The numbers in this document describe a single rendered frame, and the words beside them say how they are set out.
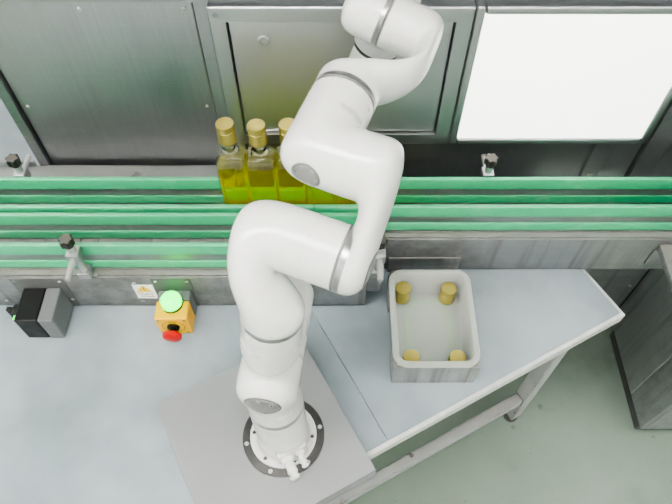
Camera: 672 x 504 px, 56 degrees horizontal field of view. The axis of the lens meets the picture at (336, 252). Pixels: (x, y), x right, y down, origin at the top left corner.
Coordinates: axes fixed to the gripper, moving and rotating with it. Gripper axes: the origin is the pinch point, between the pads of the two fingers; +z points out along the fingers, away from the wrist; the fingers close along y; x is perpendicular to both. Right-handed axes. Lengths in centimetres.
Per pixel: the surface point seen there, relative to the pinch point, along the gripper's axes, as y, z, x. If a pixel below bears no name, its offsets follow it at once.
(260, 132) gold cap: 2.0, 7.1, -15.0
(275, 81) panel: -12.3, 7.2, -13.1
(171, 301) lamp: 20, 42, -27
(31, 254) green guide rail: 14, 41, -55
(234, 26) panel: -12.3, -3.4, -22.4
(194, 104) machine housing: -15.7, 20.9, -28.2
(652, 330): 0, 60, 109
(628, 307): -12, 69, 111
